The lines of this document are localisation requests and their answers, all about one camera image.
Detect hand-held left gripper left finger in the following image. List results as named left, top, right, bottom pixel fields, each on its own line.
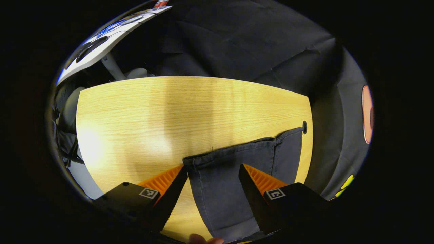
left=93, top=164, right=188, bottom=233

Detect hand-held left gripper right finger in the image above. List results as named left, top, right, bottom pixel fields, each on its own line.
left=238, top=164, right=332, bottom=236

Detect dark denim jeans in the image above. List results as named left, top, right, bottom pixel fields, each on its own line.
left=183, top=127, right=304, bottom=243

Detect white desk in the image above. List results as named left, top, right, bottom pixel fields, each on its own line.
left=56, top=0, right=173, bottom=86

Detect black computer mouse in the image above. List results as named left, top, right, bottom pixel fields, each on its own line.
left=75, top=36, right=110, bottom=64

